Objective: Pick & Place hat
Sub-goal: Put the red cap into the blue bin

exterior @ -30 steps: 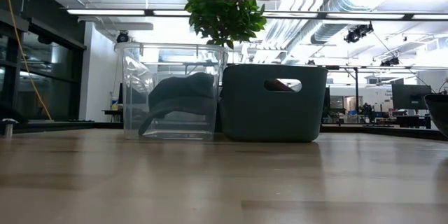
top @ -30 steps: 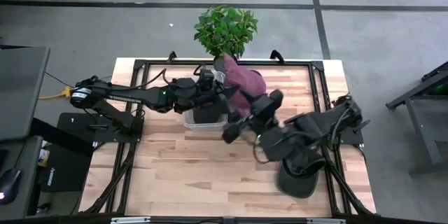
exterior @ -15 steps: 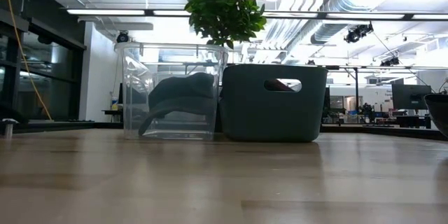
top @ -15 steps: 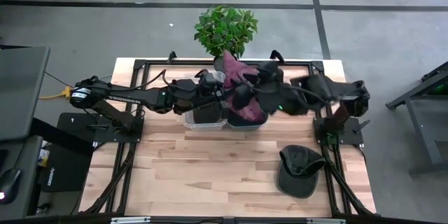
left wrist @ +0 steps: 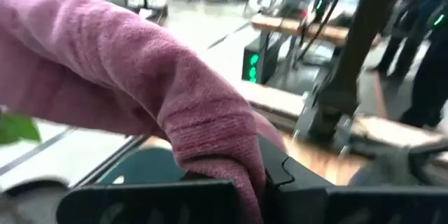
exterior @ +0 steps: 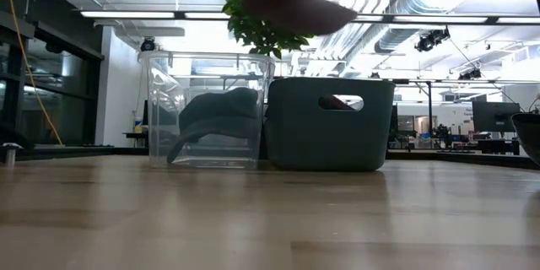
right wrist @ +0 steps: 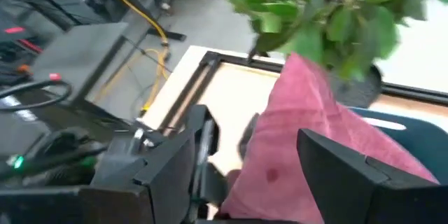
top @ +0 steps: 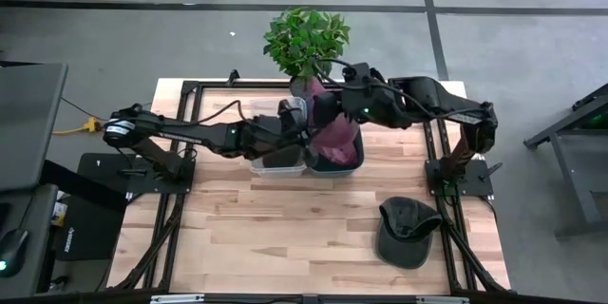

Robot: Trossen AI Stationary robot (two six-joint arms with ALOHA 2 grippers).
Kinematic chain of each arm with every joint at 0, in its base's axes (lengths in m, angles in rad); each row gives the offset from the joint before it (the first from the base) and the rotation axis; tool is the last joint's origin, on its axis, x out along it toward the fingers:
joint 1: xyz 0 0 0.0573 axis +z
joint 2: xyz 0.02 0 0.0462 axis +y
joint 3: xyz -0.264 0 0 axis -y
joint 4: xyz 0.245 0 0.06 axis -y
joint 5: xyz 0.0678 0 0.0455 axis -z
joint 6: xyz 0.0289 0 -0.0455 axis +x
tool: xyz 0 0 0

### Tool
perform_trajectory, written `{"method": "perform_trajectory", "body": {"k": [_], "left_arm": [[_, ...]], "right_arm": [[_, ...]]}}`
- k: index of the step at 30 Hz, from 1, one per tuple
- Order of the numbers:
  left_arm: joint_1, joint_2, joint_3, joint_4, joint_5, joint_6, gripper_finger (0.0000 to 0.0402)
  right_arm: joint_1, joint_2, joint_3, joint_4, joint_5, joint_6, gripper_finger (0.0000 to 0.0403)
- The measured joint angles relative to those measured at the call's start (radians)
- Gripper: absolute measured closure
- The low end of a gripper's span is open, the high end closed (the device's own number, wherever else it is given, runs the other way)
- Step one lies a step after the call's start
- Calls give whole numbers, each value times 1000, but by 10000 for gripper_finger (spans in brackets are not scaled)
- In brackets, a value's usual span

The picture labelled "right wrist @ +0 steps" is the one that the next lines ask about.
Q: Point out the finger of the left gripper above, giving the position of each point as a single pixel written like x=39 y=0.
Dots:
x=213 y=185
x=199 y=119

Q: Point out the black plant pot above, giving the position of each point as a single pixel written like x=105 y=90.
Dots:
x=353 y=92

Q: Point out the green leafy plant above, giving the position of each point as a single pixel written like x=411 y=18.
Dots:
x=315 y=24

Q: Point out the black slanted stand leg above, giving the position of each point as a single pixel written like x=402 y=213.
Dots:
x=140 y=5

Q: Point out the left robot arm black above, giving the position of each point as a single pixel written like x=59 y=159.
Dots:
x=59 y=143

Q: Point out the black table edge rail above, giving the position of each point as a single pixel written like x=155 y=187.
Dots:
x=210 y=59

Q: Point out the maroon cap with thread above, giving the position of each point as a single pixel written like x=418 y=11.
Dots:
x=290 y=129

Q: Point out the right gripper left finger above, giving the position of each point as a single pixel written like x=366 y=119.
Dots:
x=171 y=175

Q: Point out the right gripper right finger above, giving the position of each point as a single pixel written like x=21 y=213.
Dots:
x=343 y=182

